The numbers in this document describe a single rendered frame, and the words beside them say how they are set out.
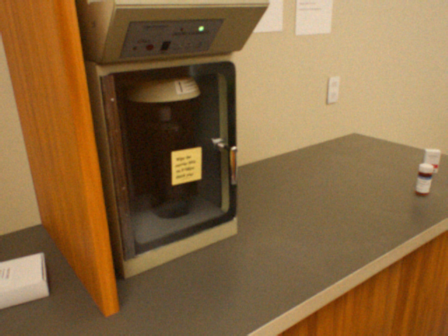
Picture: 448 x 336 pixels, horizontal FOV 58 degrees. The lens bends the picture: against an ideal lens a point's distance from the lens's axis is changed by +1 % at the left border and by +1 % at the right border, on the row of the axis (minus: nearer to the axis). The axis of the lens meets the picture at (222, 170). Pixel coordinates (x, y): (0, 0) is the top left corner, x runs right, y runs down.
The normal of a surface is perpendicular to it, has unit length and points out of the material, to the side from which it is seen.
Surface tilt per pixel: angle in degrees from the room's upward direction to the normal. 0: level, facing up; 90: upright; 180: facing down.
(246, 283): 0
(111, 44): 135
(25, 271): 0
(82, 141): 90
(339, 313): 90
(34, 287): 90
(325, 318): 90
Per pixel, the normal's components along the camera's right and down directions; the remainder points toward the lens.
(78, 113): 0.59, 0.28
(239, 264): -0.03, -0.93
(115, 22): 0.44, 0.85
